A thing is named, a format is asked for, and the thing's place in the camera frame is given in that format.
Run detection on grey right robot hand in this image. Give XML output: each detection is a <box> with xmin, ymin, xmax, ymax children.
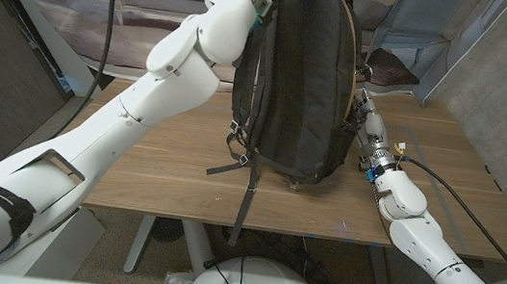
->
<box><xmin>345</xmin><ymin>87</ymin><xmax>409</xmax><ymax>176</ymax></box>

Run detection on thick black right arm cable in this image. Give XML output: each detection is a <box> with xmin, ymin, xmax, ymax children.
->
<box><xmin>386</xmin><ymin>154</ymin><xmax>507</xmax><ymax>284</ymax></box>

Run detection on white slanted table leg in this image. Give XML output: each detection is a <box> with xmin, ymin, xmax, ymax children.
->
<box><xmin>122</xmin><ymin>212</ymin><xmax>157</xmax><ymax>277</ymax></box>

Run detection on black ribbed round object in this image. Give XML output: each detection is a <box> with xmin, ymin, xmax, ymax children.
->
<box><xmin>148</xmin><ymin>215</ymin><xmax>187</xmax><ymax>245</ymax></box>

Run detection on black backpack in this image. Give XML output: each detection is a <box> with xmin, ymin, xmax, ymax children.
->
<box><xmin>195</xmin><ymin>0</ymin><xmax>382</xmax><ymax>263</ymax></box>

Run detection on printed sofa room backdrop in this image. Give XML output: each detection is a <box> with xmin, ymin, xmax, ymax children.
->
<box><xmin>0</xmin><ymin>0</ymin><xmax>507</xmax><ymax>128</ymax></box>

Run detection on white table column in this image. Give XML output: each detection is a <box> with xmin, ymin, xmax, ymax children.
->
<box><xmin>174</xmin><ymin>219</ymin><xmax>221</xmax><ymax>278</ymax></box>

